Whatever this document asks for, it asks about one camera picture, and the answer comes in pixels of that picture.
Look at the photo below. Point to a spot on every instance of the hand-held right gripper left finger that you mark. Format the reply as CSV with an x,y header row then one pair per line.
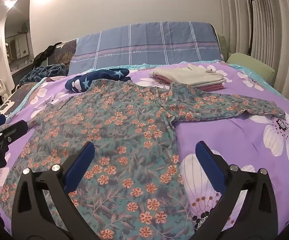
x,y
80,170

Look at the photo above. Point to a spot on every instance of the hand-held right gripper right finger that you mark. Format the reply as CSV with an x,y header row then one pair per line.
x,y
209,166

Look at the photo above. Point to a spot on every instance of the teal floral shirt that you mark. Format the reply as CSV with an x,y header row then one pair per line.
x,y
122,142

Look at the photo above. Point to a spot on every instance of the printed blanket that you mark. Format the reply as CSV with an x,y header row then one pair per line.
x,y
17,95

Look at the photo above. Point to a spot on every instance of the white cat figurine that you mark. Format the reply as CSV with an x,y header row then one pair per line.
x,y
1,87

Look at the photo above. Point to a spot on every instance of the purple floral bedsheet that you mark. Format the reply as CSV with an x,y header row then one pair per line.
x,y
234,135

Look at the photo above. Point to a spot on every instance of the teal fuzzy blanket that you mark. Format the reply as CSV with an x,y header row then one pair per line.
x,y
42,72

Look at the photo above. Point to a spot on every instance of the black clothing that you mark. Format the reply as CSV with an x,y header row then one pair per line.
x,y
44,53

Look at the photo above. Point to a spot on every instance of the dark floral cushion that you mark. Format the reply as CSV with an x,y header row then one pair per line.
x,y
62,52

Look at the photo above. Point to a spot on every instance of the folded beige clothing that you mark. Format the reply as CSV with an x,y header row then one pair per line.
x,y
192,77

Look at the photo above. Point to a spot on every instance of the navy star print garment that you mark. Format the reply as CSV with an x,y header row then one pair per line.
x,y
97,77

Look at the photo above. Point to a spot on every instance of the green pillow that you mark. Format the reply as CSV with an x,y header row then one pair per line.
x,y
223,45
249,65

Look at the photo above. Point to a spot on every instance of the blue plaid pillow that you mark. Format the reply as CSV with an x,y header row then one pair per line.
x,y
147,42

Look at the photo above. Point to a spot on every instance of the white curtain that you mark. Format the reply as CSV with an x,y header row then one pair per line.
x,y
272,30

